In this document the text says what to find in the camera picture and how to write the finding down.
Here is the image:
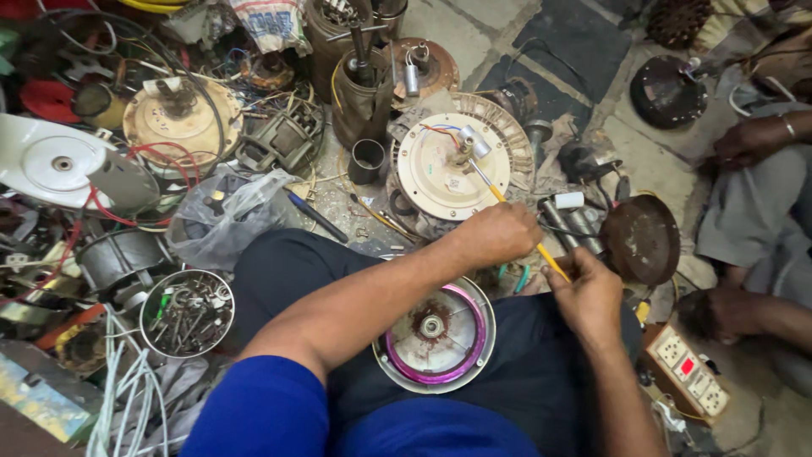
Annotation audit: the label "ribbed fan stator disc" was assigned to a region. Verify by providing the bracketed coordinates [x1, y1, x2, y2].
[386, 92, 538, 226]

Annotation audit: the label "person's left hand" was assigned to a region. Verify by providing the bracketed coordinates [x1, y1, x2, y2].
[453, 202, 545, 271]

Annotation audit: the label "person's right hand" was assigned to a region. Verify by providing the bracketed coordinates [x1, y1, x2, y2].
[540, 248, 625, 351]

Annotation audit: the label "dark floor mat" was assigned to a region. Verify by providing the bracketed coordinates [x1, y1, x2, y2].
[475, 0, 633, 131]

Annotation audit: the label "bundle of white cables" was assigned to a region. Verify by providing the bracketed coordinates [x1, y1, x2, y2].
[85, 303, 171, 457]

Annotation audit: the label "tall brown tin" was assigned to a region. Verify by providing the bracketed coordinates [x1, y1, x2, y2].
[304, 0, 375, 104]

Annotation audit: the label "rusty brown fan cover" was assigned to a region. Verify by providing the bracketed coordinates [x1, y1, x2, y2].
[599, 193, 681, 287]

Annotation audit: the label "grey metal motor housing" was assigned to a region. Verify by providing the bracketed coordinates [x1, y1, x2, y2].
[75, 227, 171, 300]

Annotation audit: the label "metal bowl of screws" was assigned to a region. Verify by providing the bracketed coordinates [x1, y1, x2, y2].
[139, 269, 236, 360]

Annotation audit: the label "brown ribbed rotor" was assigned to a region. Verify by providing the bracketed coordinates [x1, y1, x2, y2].
[645, 0, 715, 51]

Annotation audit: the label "grey motor stator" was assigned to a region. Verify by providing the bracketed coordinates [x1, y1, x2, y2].
[235, 105, 326, 175]

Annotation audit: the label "rusty fan motor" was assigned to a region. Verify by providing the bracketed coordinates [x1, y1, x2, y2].
[386, 37, 461, 101]

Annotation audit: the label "cream ceiling fan motor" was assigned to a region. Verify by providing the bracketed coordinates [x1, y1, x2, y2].
[396, 113, 512, 222]

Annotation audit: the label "purple rimmed fan motor cover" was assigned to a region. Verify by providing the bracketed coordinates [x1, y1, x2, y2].
[372, 276, 497, 395]

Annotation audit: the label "white fan housing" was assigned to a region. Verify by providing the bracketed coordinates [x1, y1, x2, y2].
[0, 113, 161, 214]

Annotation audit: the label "beige dirty fan motor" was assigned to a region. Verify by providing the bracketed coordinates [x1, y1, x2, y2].
[122, 76, 244, 180]

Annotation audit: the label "grey metal rods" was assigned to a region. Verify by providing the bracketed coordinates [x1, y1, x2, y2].
[538, 198, 606, 256]

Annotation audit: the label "yellow handled screwdriver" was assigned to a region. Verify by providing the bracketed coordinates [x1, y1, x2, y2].
[468, 157, 573, 284]

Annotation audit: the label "brown tin with tools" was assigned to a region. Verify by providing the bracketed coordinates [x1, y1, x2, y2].
[330, 25, 395, 151]

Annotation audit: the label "person's blue shirt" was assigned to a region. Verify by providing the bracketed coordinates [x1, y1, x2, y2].
[180, 354, 541, 457]

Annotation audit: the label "teal handled pliers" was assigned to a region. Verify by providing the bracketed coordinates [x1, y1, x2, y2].
[497, 263, 532, 295]

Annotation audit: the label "black metal sleeve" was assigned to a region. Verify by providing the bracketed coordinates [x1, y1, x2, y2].
[347, 138, 387, 186]

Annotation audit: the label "white electrical switch board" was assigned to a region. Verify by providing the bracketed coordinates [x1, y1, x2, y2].
[646, 322, 731, 418]

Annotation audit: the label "person's dark trousers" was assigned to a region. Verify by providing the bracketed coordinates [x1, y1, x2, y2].
[230, 228, 643, 457]

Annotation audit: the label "clear plastic bag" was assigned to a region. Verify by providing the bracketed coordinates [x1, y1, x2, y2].
[166, 168, 304, 272]

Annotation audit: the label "white printed sack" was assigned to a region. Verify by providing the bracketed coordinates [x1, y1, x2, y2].
[227, 0, 313, 58]

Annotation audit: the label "red plastic part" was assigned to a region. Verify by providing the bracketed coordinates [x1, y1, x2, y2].
[18, 79, 82, 125]

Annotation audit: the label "blue handled tool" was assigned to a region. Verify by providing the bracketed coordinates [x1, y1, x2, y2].
[285, 190, 350, 245]

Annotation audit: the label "heap of scrap parts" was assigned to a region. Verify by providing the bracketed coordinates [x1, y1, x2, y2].
[0, 0, 255, 445]

